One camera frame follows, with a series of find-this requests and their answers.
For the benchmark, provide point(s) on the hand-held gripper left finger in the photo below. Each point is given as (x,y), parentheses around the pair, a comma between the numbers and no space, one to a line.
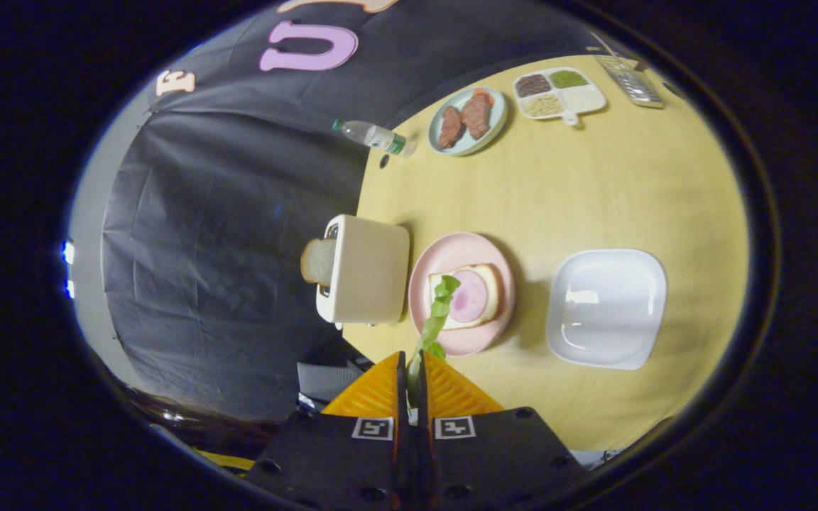
(338,461)

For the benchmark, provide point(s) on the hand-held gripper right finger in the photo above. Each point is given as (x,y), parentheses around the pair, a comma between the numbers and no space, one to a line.
(494,461)

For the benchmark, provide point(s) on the green lettuce leaf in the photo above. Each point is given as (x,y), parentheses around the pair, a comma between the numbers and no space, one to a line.
(437,316)

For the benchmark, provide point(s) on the toasted brown bread slice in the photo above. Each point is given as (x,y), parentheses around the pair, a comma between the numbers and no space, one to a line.
(318,262)

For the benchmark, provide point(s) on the pink ham slice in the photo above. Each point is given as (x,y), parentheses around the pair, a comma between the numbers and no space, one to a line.
(471,297)

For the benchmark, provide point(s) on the white sandwich bread slice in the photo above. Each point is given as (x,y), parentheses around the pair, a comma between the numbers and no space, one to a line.
(493,291)

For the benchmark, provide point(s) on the white square plate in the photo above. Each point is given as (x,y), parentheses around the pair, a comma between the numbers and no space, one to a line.
(608,309)

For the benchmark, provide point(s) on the cream white toaster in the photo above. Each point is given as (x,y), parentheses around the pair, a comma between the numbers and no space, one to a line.
(370,270)

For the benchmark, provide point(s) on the pink round plate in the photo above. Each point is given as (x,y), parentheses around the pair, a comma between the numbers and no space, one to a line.
(459,248)

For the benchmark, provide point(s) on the black backdrop cloth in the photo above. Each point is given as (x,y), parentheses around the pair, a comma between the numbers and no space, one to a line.
(203,248)

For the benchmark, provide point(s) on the clear plastic water bottle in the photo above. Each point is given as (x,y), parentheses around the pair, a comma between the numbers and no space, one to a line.
(373,135)

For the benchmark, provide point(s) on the brown meat piece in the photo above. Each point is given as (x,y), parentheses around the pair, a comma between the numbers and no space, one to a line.
(450,128)
(476,116)

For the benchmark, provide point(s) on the pale teal round plate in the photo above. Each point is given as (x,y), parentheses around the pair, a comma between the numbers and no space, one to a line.
(498,117)

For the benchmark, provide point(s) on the white divided condiment dish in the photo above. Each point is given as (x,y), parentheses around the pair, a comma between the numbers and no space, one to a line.
(583,98)

